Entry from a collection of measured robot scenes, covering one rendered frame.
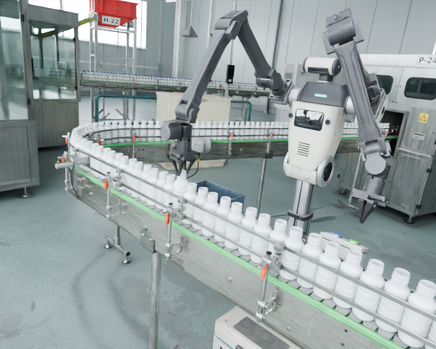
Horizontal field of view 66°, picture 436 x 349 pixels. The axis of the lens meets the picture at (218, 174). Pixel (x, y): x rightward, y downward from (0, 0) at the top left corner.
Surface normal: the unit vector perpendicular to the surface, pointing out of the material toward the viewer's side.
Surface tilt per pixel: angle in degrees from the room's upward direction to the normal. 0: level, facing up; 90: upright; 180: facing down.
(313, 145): 90
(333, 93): 90
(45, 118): 90
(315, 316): 90
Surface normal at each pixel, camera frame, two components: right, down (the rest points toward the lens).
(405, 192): -0.84, 0.07
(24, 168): 0.73, 0.26
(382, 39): -0.68, 0.16
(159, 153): 0.48, 0.30
